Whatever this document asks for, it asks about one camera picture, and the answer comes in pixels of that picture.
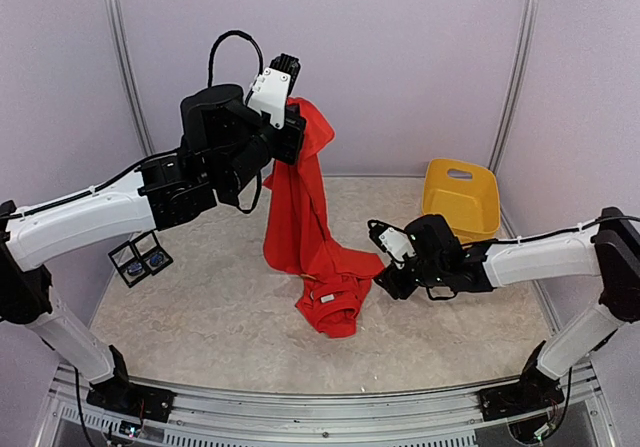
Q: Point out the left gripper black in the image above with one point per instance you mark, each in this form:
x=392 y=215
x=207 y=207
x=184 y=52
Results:
x=290 y=152

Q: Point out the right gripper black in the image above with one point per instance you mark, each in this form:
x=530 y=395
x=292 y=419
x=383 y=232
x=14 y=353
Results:
x=393 y=282

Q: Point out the red t-shirt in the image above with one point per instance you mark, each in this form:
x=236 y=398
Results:
x=298 y=239

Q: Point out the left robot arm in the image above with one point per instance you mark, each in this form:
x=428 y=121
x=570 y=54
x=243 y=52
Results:
x=229 y=136

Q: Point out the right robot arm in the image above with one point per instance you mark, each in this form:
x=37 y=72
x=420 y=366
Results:
x=427 y=254

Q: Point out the yellow plastic basket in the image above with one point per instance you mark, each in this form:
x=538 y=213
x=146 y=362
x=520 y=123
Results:
x=466 y=195

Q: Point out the black display box right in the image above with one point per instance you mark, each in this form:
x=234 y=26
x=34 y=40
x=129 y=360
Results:
x=150 y=256

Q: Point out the black display box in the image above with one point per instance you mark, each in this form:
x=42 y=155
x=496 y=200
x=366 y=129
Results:
x=129 y=265
x=150 y=256

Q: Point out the black display box left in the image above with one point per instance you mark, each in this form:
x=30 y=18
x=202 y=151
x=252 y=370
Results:
x=129 y=265

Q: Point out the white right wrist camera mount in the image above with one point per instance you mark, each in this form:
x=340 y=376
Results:
x=397 y=246

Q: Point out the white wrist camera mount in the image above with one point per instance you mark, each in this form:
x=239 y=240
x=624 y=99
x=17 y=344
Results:
x=268 y=95
x=397 y=246

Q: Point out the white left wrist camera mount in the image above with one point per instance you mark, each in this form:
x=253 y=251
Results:
x=268 y=95

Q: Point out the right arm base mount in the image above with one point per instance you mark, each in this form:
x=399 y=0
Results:
x=532 y=391

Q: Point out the aluminium front rail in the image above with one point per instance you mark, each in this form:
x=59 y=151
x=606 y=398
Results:
x=202 y=416

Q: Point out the right aluminium corner post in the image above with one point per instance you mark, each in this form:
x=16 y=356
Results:
x=516 y=80

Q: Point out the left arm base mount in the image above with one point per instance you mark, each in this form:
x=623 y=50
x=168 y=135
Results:
x=120 y=395

